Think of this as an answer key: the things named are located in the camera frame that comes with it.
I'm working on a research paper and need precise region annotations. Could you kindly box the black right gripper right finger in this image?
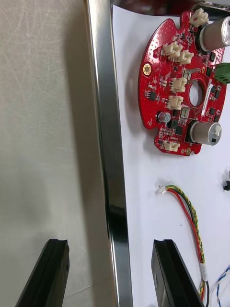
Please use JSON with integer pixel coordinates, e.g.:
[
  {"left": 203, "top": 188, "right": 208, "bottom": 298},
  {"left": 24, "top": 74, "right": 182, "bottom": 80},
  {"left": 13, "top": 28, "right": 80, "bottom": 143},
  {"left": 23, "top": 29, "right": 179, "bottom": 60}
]
[{"left": 151, "top": 239, "right": 204, "bottom": 307}]

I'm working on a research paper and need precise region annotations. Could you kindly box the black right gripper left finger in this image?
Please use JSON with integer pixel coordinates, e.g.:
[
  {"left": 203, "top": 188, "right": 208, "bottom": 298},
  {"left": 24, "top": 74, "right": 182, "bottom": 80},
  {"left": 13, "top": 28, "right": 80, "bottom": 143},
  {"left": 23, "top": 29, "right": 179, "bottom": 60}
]
[{"left": 15, "top": 238, "right": 70, "bottom": 307}]

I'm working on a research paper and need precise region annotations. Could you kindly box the red black green-yellow wire harness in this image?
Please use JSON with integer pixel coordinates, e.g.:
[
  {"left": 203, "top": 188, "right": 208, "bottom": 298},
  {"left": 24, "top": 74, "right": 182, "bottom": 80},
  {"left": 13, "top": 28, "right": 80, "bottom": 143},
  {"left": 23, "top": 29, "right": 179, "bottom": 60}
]
[{"left": 157, "top": 184, "right": 210, "bottom": 307}]

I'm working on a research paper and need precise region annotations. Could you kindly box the blue-white twisted wire harness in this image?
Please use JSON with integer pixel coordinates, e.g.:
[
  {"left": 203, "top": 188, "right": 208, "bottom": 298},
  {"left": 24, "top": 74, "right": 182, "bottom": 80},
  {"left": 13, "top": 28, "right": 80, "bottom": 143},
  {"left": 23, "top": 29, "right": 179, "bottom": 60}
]
[{"left": 215, "top": 169, "right": 230, "bottom": 307}]

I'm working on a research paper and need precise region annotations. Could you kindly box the round red circuit board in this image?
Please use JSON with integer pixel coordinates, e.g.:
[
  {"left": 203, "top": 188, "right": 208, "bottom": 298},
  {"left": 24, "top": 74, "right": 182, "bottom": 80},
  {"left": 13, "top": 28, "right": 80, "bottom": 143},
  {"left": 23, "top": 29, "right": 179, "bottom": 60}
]
[{"left": 138, "top": 7, "right": 230, "bottom": 157}]

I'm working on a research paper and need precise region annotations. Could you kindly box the white paper sheet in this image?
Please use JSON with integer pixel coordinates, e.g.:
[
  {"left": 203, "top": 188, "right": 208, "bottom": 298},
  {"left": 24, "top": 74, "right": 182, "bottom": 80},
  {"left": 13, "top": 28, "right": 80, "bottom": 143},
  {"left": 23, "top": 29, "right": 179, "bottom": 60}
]
[{"left": 112, "top": 4, "right": 230, "bottom": 307}]

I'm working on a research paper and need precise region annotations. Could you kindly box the steel tray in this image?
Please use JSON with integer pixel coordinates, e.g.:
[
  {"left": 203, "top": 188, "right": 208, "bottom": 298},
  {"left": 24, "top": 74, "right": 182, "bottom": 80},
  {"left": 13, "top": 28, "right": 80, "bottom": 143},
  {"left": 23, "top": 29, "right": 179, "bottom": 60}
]
[{"left": 83, "top": 0, "right": 230, "bottom": 307}]

